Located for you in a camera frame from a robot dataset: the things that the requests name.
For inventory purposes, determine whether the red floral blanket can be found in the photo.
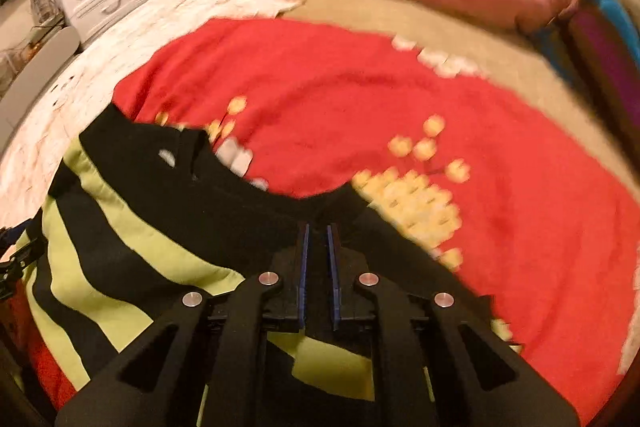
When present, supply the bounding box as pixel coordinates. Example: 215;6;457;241
19;17;640;423

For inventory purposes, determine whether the beige bed sheet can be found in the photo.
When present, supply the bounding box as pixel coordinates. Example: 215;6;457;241
285;0;639;198

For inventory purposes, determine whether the green black striped sweater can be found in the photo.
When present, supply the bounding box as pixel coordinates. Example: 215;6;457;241
14;103;497;427

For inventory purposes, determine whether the white pink plush blanket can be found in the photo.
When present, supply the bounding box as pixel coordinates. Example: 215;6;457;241
1;0;304;227

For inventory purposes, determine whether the colourful striped blanket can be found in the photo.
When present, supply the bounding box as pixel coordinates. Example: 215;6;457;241
529;0;639;167

